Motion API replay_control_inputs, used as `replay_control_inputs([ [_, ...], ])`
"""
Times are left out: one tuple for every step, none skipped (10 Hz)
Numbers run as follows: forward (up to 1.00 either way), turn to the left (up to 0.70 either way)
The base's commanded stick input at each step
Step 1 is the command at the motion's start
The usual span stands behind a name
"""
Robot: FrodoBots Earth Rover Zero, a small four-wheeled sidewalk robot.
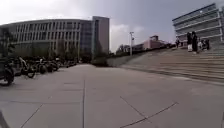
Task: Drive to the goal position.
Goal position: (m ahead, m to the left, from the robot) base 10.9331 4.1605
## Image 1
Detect dark green hedge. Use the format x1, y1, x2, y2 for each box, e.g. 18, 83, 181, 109
90, 53, 110, 68

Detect building with horizontal bands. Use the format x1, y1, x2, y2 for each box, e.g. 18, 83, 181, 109
171, 2, 224, 44

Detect tall lamp pole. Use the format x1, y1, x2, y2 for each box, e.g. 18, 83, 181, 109
128, 31, 135, 57

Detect row of trees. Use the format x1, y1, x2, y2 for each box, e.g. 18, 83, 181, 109
0, 27, 88, 62

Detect reddish low building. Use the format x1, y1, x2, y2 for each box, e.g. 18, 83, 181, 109
133, 34, 175, 51

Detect row of parked bicycles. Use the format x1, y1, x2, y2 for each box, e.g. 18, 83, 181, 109
0, 55, 80, 87

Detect group of people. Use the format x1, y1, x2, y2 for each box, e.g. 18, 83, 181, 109
174, 30, 212, 54

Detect wide stone stairs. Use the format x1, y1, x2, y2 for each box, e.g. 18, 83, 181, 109
120, 42, 224, 84

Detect long dark hedge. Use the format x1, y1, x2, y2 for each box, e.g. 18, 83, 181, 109
115, 43, 178, 57

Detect grey paved plaza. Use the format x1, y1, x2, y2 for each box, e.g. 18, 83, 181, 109
0, 63, 224, 128

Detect large curved grey building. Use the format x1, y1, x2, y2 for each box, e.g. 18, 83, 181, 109
0, 15, 111, 60

